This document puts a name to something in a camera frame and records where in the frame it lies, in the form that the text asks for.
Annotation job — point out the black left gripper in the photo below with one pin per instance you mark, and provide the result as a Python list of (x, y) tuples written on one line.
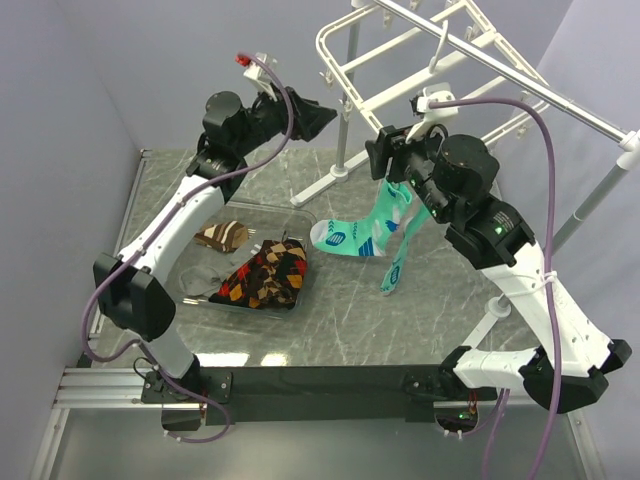
[(308, 118)]

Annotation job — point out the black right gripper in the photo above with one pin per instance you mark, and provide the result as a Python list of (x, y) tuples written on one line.
[(381, 150)]

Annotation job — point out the teal patterned sock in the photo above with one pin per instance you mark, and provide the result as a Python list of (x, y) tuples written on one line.
[(418, 215), (366, 237)]

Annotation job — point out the white clip sock hanger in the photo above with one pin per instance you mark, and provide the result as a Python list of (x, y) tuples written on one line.
[(480, 33)]

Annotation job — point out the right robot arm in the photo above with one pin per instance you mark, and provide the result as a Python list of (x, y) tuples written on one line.
[(452, 176)]

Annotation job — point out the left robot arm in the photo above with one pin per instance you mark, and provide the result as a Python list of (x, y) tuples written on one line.
[(131, 284)]

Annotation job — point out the brown white striped sock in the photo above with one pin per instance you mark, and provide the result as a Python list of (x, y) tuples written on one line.
[(223, 237)]

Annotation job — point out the brown argyle sock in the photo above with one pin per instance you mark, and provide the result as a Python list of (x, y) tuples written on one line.
[(274, 276)]

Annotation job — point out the red black argyle sock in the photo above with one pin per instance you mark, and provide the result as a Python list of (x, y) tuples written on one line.
[(240, 285)]

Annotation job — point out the grey sock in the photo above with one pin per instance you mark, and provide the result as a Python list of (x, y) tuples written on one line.
[(204, 273)]

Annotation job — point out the silver drying rack stand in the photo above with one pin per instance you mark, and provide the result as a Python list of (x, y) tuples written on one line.
[(512, 89)]

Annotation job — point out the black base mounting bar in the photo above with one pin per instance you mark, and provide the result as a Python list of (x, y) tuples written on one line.
[(272, 394)]

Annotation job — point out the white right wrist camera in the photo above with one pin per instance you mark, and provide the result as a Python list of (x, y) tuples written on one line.
[(430, 116)]

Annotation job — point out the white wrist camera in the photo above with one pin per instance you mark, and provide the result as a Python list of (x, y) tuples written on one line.
[(255, 73), (430, 116)]

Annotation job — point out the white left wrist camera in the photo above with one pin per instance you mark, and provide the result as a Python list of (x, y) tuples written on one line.
[(255, 73)]

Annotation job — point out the aluminium extrusion rail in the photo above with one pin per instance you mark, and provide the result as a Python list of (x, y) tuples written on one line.
[(121, 388)]

